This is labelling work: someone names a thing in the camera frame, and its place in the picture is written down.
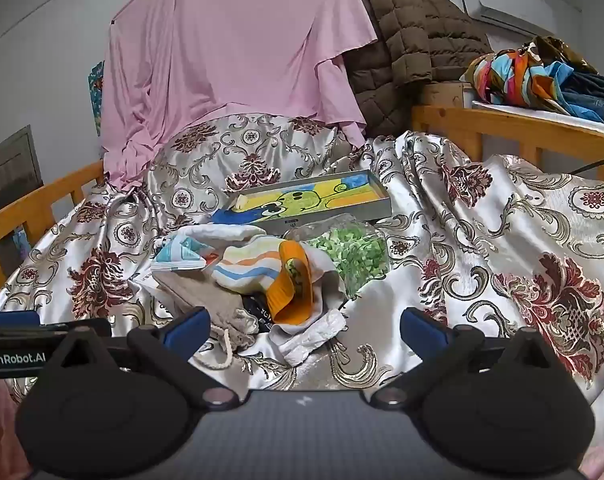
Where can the brown quilted jacket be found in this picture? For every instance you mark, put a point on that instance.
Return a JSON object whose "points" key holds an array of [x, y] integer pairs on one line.
{"points": [[411, 35]]}

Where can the blue jeans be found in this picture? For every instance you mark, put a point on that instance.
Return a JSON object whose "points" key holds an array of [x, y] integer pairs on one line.
{"points": [[596, 95]]}

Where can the grey cartoon print tray box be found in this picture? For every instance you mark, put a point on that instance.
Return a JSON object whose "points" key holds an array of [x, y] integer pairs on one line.
{"points": [[307, 195]]}

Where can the black printed sock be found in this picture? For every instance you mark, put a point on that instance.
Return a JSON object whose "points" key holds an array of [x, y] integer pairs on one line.
{"points": [[257, 310]]}

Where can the green print plastic bag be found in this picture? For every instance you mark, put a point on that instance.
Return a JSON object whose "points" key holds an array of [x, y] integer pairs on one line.
{"points": [[357, 255]]}

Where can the wooden bed frame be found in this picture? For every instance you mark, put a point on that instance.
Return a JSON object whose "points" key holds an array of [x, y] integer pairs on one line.
{"points": [[461, 120]]}

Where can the white cotton pad roll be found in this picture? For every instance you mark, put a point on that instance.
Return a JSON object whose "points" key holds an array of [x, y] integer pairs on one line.
{"points": [[217, 235]]}

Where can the blue yellow cloth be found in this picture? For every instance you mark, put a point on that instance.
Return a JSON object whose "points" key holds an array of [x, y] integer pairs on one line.
{"points": [[232, 216]]}

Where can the striped kids cloth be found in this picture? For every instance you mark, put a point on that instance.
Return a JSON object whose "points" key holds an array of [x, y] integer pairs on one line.
{"points": [[242, 265]]}

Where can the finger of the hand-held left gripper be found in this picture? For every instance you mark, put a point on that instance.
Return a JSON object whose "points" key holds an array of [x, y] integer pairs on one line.
{"points": [[12, 317]]}

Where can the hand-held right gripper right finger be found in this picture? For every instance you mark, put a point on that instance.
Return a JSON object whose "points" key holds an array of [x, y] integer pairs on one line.
{"points": [[421, 329]]}

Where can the colourful printed cloth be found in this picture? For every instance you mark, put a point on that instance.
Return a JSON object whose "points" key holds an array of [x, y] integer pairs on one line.
{"points": [[511, 75]]}

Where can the pink bed sheet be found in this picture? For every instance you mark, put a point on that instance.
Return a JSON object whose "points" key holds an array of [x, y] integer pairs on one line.
{"points": [[232, 50]]}

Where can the white air conditioner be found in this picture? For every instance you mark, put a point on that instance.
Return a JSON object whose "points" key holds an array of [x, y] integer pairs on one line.
{"points": [[516, 5]]}

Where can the wooden bed rail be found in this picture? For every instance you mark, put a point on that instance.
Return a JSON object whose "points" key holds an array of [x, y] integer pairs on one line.
{"points": [[32, 200]]}

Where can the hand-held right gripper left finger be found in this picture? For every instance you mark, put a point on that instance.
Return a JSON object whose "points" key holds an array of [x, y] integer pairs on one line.
{"points": [[187, 327]]}

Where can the floral satin blanket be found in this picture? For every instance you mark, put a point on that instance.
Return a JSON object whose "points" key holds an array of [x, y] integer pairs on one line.
{"points": [[481, 210]]}

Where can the orange fabric loop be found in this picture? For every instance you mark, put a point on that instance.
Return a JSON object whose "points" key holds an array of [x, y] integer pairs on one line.
{"points": [[289, 300]]}

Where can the teal wall poster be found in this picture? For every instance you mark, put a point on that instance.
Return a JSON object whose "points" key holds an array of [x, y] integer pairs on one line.
{"points": [[96, 95]]}

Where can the teal white tissue packet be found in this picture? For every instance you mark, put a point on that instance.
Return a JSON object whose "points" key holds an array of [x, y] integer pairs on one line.
{"points": [[179, 255]]}

